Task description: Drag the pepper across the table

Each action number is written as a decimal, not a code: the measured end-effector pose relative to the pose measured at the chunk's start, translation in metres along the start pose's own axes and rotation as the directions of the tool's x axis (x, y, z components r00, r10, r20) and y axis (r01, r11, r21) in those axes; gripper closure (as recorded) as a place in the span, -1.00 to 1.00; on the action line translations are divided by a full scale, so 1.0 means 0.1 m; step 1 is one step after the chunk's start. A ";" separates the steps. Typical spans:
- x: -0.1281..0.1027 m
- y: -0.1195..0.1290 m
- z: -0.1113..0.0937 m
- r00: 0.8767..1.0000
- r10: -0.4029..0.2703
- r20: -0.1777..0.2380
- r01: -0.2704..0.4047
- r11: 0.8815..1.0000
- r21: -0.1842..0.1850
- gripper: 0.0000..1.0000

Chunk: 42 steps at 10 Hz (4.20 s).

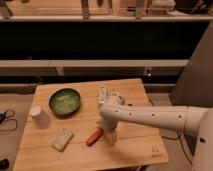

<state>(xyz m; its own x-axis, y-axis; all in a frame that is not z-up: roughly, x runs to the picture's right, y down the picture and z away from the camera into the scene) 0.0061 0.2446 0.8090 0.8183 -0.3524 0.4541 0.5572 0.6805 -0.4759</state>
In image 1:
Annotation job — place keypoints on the wooden table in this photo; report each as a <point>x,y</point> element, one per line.
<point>136,144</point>

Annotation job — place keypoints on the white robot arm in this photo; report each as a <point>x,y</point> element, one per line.
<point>193,121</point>

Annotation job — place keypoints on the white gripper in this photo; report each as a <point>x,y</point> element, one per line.
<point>109,126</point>

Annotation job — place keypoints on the white green sponge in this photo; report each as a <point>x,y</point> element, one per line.
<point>62,139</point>

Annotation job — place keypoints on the green bowl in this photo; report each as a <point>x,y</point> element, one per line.
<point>64,102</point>

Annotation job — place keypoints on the white paper cup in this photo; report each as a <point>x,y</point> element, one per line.
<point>39,117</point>

